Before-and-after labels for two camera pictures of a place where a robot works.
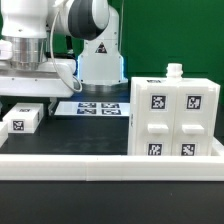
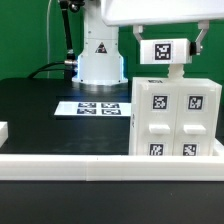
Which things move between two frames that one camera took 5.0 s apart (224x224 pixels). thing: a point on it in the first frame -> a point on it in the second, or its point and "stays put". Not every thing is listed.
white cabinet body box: [172, 116] stays put
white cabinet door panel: [156, 119] stays put
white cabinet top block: [23, 118] -> [165, 52]
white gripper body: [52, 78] -> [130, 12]
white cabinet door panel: [195, 113] stays put
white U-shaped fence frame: [95, 167] stays put
